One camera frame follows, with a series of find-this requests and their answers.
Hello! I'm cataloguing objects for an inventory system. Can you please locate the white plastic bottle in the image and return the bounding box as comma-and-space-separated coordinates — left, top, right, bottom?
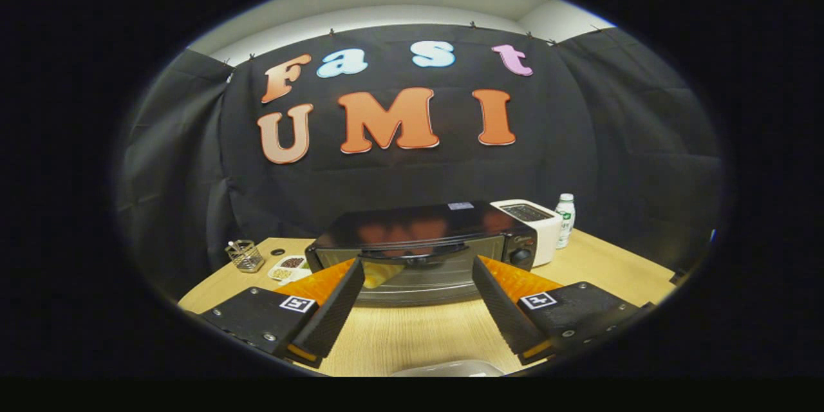
555, 193, 576, 250

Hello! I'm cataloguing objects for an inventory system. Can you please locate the black toaster oven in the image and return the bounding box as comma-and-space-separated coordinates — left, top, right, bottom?
305, 201, 538, 308

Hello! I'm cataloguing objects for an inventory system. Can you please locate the white divided snack dish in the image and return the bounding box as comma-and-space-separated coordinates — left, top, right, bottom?
267, 255, 314, 285

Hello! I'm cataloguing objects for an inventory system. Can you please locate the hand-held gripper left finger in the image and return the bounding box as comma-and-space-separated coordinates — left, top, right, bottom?
193, 257, 366, 369

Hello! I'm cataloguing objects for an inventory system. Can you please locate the wire mesh holder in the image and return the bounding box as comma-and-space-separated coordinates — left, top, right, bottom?
225, 239, 265, 273

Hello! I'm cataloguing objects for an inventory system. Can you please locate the white oval plate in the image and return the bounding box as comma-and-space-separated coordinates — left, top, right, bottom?
389, 360, 507, 377

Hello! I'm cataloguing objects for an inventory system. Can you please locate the white pop-up toaster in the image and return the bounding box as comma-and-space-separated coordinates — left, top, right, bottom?
491, 199, 563, 268

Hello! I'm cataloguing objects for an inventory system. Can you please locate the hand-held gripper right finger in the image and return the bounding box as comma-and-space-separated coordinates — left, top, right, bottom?
472, 255, 654, 366

